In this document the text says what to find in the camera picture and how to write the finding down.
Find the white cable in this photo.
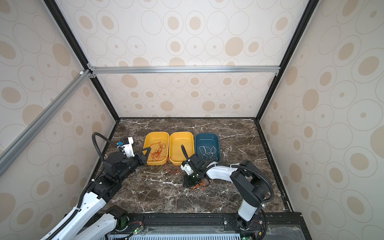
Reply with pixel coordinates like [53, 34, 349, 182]
[199, 145, 219, 163]

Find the orange cable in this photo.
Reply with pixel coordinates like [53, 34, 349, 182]
[190, 178, 211, 192]

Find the red cable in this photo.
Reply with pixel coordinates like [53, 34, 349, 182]
[148, 142, 181, 175]

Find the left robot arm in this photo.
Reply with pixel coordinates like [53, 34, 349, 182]
[42, 147, 151, 240]

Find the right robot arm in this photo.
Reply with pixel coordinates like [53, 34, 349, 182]
[180, 154, 274, 230]

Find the left yellow plastic tray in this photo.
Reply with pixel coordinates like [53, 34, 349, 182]
[144, 132, 170, 166]

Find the yellow plastic tray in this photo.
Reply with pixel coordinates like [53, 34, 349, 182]
[169, 132, 195, 166]
[144, 132, 170, 166]

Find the teal plastic tray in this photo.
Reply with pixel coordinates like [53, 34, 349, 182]
[195, 133, 221, 162]

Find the middle yellow plastic tray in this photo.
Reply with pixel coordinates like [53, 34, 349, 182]
[169, 132, 195, 166]

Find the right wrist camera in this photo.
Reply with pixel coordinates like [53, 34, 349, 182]
[180, 162, 194, 176]

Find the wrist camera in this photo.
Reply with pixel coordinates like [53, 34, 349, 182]
[118, 137, 135, 159]
[180, 162, 194, 176]

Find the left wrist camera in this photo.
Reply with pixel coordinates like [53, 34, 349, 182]
[118, 137, 135, 159]

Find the left arm black hose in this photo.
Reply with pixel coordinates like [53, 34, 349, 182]
[44, 131, 121, 240]

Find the arm black hose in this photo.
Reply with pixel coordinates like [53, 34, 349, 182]
[180, 144, 275, 205]
[44, 131, 121, 240]

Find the right arm black hose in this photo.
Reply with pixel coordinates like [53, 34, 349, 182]
[180, 144, 275, 205]

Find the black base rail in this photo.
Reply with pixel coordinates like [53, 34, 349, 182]
[98, 211, 313, 240]

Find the back aluminium rail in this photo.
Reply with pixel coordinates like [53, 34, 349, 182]
[91, 65, 280, 74]

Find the aluminium rail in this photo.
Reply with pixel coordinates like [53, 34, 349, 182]
[91, 65, 280, 74]
[1, 70, 90, 175]

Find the left aluminium rail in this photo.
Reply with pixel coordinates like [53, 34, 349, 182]
[1, 70, 90, 175]

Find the left black corner post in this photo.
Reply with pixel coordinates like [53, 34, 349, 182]
[43, 0, 120, 122]

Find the black corner post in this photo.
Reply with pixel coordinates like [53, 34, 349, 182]
[43, 0, 120, 122]
[256, 0, 320, 123]

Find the right black corner post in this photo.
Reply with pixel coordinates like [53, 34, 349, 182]
[256, 0, 320, 123]

